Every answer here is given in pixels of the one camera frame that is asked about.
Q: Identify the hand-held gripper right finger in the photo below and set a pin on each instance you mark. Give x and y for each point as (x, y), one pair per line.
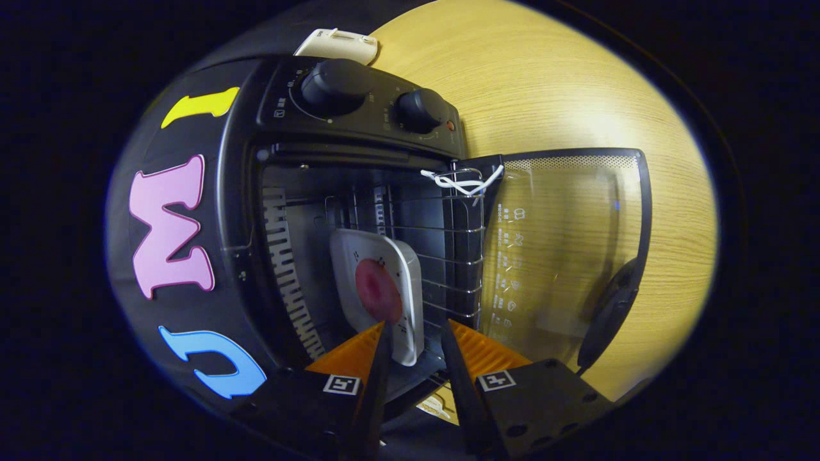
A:
(467, 397)

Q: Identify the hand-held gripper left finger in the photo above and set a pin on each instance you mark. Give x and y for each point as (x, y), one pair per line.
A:
(375, 397)

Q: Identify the white square plate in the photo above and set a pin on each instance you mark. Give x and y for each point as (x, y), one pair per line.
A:
(410, 282)

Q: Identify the black toaster oven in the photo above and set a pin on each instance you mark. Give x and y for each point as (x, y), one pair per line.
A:
(282, 96)

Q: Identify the white pop-up toaster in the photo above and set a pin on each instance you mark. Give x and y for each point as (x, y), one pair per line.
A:
(336, 46)

